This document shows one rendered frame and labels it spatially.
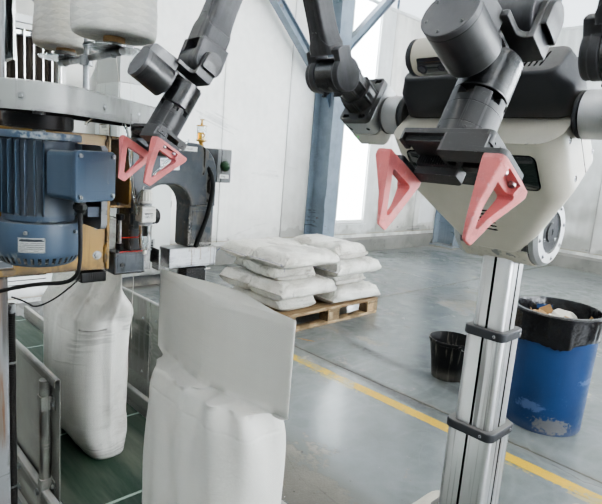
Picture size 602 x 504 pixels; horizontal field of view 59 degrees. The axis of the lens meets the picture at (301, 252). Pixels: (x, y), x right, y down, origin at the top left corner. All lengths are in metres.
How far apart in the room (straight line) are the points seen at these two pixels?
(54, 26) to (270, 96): 5.57
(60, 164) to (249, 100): 5.68
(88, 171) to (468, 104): 0.69
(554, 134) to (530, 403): 2.23
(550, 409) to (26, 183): 2.72
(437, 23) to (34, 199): 0.77
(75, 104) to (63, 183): 0.15
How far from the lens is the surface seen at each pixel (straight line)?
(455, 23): 0.53
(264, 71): 6.81
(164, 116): 1.00
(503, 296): 1.38
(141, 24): 1.17
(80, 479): 1.77
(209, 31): 1.05
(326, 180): 7.07
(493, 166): 0.50
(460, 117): 0.56
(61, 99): 1.07
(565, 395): 3.16
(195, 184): 1.45
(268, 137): 6.83
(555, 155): 1.11
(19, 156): 1.09
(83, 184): 1.03
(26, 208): 1.09
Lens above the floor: 1.32
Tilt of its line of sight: 10 degrees down
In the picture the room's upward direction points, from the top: 5 degrees clockwise
